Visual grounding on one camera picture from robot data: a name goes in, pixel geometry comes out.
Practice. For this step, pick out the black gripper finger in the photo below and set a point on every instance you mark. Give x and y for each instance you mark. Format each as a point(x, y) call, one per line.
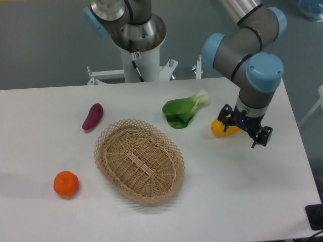
point(225, 117)
point(262, 136)

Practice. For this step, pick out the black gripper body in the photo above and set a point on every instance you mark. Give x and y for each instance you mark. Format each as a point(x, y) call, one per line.
point(249, 120)

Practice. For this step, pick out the yellow mango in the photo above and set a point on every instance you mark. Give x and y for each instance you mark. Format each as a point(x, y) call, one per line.
point(217, 128)

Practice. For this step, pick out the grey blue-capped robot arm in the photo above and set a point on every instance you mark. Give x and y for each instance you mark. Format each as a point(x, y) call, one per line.
point(139, 33)

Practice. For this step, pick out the green bok choy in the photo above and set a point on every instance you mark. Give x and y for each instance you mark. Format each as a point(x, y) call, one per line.
point(179, 112)

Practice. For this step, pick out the black device at table edge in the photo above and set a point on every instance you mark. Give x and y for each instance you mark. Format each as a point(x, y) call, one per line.
point(314, 215)

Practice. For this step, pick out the woven wicker basket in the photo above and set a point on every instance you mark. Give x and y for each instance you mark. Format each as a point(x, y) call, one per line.
point(140, 161)

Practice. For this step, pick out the purple eggplant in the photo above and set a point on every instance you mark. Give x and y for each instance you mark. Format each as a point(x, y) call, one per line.
point(94, 116)

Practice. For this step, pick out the blue object top right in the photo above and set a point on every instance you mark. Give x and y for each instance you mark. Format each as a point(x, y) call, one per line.
point(312, 9)

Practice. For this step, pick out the orange tangerine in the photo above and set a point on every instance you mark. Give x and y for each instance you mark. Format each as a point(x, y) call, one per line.
point(66, 184)

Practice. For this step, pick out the white furniture frame right edge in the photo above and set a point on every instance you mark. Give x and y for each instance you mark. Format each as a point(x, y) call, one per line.
point(312, 109)

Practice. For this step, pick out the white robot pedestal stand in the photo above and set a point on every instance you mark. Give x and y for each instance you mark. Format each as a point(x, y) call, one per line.
point(137, 67)

